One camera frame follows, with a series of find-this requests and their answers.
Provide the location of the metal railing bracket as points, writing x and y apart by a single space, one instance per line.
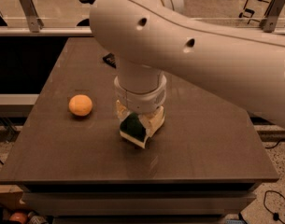
271 15
35 24

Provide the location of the left metal railing bracket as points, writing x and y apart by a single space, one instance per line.
35 24

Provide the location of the black office chair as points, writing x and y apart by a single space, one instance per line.
85 22

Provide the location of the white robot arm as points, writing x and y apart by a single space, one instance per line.
243 66

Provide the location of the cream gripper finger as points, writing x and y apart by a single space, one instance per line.
122 111
153 121

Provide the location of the horizontal metal rail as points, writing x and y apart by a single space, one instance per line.
138 32

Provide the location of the green and yellow sponge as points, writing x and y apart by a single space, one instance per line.
132 130

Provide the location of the yellow frame stool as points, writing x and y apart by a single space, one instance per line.
253 10

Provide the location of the orange fruit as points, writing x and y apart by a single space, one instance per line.
80 105

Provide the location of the red object under table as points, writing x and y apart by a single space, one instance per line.
19 217

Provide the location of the right metal railing bracket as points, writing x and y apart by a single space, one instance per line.
271 15

